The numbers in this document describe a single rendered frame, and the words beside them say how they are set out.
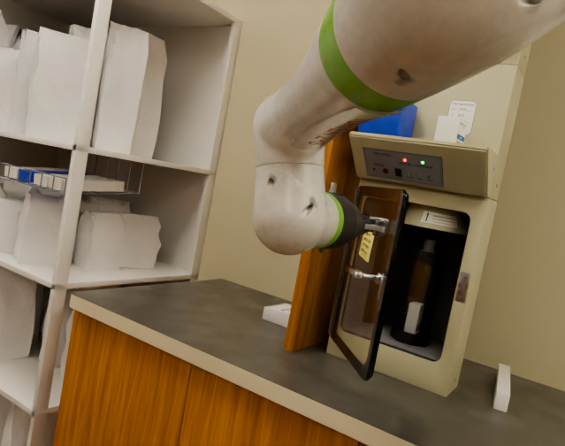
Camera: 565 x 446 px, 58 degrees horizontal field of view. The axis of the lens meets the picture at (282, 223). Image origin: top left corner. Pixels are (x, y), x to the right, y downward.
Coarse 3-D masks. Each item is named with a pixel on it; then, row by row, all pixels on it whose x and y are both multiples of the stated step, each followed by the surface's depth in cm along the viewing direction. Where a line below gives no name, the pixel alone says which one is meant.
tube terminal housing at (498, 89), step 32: (448, 96) 120; (480, 96) 117; (512, 96) 114; (416, 128) 124; (480, 128) 116; (512, 128) 122; (416, 192) 124; (448, 192) 120; (480, 224) 116; (480, 256) 120; (384, 352) 126; (448, 352) 118; (416, 384) 122; (448, 384) 118
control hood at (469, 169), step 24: (360, 144) 121; (384, 144) 118; (408, 144) 114; (432, 144) 111; (456, 144) 108; (360, 168) 127; (456, 168) 112; (480, 168) 108; (456, 192) 116; (480, 192) 113
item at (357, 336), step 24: (360, 192) 128; (384, 192) 111; (384, 216) 109; (360, 240) 122; (384, 240) 106; (360, 264) 119; (384, 264) 104; (360, 288) 116; (384, 288) 102; (336, 312) 130; (360, 312) 113; (336, 336) 127; (360, 336) 110; (360, 360) 108
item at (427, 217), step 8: (408, 208) 130; (416, 208) 127; (424, 208) 126; (432, 208) 125; (440, 208) 124; (408, 216) 128; (416, 216) 126; (424, 216) 125; (432, 216) 124; (440, 216) 124; (448, 216) 124; (456, 216) 125; (408, 224) 126; (416, 224) 125; (424, 224) 124; (432, 224) 123; (440, 224) 123; (448, 224) 123; (456, 224) 124; (464, 224) 127; (448, 232) 123; (456, 232) 123; (464, 232) 125
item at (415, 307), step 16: (416, 256) 128; (416, 272) 129; (432, 272) 128; (416, 288) 128; (432, 288) 128; (400, 304) 132; (416, 304) 128; (432, 304) 129; (400, 320) 131; (416, 320) 129
